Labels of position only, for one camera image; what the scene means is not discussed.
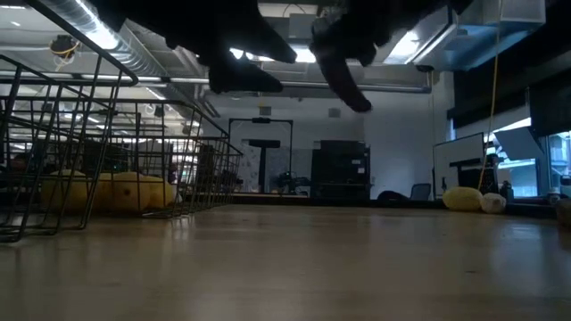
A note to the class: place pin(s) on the large rectangular air duct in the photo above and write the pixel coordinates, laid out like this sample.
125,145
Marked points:
473,44

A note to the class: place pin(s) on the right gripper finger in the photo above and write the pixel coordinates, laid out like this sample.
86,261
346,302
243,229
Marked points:
341,80
368,54

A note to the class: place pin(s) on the black aluminium table frame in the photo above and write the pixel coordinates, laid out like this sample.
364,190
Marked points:
348,201

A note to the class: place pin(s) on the long horizontal metal pipe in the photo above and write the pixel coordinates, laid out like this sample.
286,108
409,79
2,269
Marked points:
401,88

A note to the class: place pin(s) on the grey ceiling junction box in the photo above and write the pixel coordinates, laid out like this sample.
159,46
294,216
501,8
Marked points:
301,27

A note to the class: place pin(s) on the whiteboard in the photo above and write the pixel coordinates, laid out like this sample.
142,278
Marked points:
455,151

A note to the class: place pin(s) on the square wall vent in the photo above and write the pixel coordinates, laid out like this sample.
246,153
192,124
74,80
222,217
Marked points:
265,111
334,112

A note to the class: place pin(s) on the grey office chair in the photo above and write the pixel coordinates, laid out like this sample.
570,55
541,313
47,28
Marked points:
421,191

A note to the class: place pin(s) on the black portal frame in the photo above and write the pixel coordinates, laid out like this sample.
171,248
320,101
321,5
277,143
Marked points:
261,120

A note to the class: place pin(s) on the distant wooden table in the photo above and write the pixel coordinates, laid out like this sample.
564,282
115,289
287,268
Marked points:
267,194

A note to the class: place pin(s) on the black round ceiling device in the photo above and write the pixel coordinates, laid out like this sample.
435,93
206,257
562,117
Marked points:
62,46

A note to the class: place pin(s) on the black T-shaped stand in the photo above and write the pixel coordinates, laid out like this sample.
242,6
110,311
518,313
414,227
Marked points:
262,143

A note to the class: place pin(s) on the black cabinet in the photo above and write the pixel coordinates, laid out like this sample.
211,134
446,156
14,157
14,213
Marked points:
339,165

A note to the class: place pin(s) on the fluorescent ceiling light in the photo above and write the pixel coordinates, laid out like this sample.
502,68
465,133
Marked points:
236,52
305,54

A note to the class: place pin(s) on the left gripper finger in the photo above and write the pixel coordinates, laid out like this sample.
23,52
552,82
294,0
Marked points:
245,80
270,46

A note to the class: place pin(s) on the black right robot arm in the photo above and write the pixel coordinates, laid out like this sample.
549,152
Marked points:
437,6

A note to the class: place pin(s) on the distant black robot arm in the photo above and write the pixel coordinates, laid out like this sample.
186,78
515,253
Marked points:
292,183

